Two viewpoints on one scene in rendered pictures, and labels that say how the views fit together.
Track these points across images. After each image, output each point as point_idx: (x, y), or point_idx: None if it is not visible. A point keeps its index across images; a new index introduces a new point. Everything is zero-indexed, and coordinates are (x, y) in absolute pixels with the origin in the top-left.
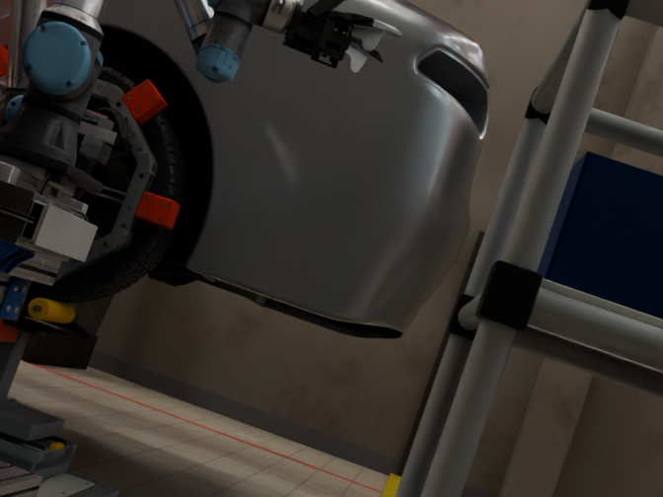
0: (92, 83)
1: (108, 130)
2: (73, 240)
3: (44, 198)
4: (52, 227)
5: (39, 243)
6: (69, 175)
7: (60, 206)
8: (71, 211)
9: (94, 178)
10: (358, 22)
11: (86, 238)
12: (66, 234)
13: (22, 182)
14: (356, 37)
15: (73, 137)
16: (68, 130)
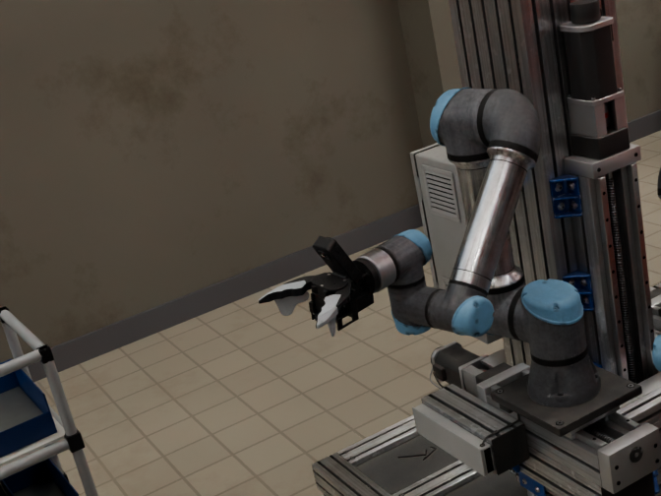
0: (518, 327)
1: None
2: (454, 447)
3: (433, 405)
4: (425, 426)
5: (420, 433)
6: (498, 403)
7: (453, 418)
8: (469, 428)
9: (538, 417)
10: None
11: (470, 453)
12: (443, 438)
13: (492, 400)
14: (301, 301)
15: (533, 375)
16: (531, 368)
